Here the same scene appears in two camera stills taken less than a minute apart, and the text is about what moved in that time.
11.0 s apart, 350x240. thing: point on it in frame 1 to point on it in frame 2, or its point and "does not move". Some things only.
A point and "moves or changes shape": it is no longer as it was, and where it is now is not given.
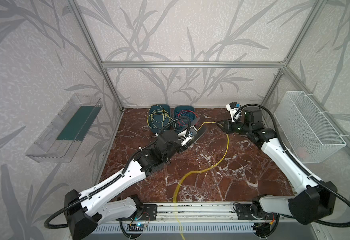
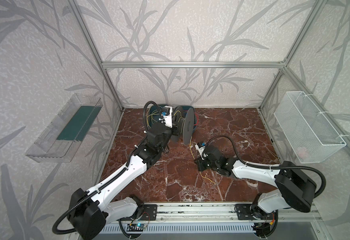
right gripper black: x=228 y=126 to x=199 y=162
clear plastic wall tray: x=62 y=139 does not move
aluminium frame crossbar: x=193 y=64 does not move
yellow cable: x=195 y=173 to x=190 y=145
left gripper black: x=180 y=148 to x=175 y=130
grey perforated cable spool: x=201 y=132 moves or changes shape
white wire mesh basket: x=312 y=137 does not move
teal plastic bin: x=159 y=115 does not move
